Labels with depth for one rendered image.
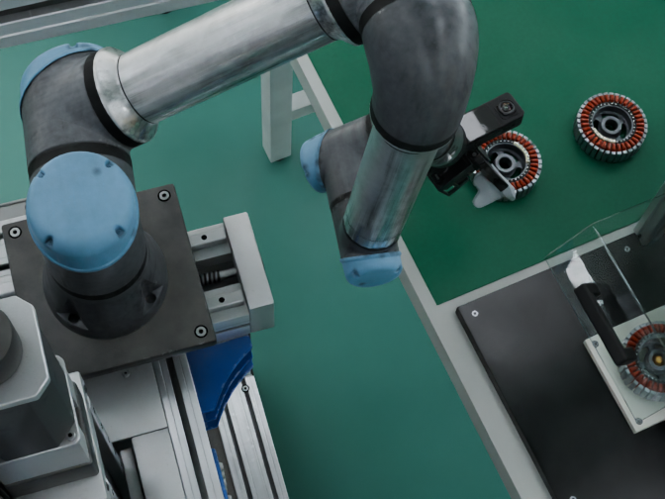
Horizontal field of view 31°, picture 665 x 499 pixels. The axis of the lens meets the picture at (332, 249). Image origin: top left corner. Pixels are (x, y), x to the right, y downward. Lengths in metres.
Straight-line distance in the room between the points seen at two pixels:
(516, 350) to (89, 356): 0.64
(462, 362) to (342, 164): 0.40
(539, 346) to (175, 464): 0.58
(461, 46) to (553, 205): 0.76
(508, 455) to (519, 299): 0.23
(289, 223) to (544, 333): 1.01
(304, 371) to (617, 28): 0.98
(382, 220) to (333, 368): 1.17
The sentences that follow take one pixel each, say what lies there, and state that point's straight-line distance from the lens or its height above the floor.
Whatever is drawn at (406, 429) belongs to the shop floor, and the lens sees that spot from 2.52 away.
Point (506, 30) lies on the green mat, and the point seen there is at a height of 0.75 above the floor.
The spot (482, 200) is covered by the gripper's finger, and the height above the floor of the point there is 0.85.
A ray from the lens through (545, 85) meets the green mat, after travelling 2.01.
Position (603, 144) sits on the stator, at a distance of 1.93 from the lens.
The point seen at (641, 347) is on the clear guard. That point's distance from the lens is 1.52.
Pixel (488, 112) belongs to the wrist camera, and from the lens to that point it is 1.70.
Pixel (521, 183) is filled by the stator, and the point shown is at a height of 0.79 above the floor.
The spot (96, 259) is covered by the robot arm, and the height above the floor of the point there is 1.23.
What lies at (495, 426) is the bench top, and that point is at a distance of 1.76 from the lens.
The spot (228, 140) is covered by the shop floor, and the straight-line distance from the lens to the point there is 2.77.
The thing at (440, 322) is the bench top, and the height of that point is 0.75.
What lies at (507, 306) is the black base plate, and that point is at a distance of 1.80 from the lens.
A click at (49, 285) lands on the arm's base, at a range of 1.46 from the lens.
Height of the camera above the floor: 2.42
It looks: 66 degrees down
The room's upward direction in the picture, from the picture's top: 6 degrees clockwise
